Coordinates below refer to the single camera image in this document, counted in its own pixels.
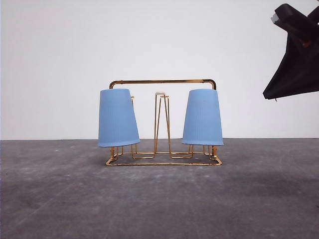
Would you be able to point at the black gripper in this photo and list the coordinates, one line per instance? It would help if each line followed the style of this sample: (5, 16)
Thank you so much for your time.
(298, 71)

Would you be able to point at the blue ribbed cup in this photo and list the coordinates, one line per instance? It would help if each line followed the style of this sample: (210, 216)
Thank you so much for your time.
(202, 120)
(117, 122)

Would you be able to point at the gold wire cup rack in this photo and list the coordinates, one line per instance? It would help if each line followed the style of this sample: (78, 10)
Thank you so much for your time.
(197, 155)

